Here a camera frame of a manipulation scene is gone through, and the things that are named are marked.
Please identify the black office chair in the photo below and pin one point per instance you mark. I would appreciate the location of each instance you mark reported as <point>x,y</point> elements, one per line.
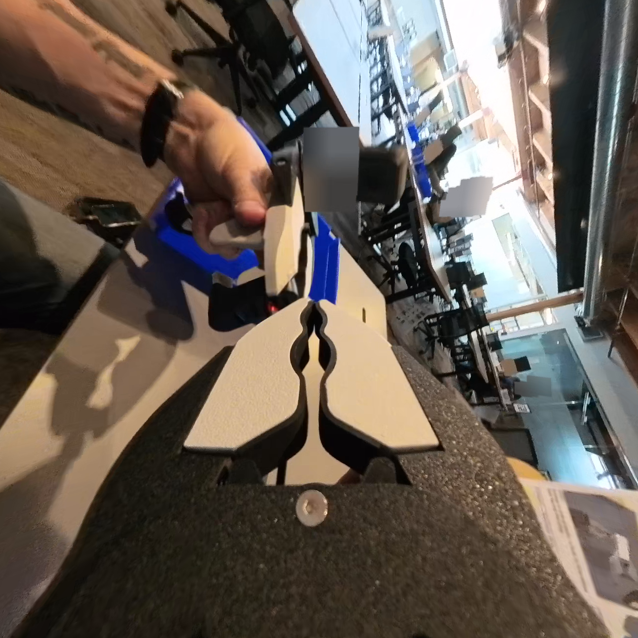
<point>239,40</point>

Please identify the person's left hand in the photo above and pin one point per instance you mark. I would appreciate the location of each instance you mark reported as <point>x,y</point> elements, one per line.
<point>219,159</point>

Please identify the silver ceiling pipe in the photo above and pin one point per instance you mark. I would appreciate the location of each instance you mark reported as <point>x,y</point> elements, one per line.
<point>605,149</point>

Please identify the black wristwatch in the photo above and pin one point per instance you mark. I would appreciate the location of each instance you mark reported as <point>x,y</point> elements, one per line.
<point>157,124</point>

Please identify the person's left forearm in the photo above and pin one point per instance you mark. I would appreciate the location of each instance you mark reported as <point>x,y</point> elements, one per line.
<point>65,55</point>

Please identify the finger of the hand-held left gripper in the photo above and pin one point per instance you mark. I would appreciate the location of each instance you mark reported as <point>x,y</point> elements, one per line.
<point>284,244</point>
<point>249,276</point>

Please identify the blue plastic bin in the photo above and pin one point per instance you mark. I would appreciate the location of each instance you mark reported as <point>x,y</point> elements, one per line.
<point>324,259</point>

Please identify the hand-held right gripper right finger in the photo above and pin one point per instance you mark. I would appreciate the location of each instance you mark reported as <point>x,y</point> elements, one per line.
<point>379,393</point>

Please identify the black floor box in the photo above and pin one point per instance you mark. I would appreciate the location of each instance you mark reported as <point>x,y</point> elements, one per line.
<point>107,214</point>

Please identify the printed instruction board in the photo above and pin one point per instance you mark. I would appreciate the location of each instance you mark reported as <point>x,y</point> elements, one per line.
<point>588,538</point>

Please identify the small blue bin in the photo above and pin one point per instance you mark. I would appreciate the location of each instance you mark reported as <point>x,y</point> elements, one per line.
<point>423,174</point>
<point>412,134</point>

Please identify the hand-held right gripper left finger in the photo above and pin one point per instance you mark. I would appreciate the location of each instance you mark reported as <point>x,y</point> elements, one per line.
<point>244,393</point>

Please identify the black usb hub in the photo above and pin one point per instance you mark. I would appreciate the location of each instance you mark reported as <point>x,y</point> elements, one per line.
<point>234,309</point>

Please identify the wooden top desk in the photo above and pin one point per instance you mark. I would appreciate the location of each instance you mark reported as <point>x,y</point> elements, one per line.
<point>344,65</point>
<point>428,234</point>

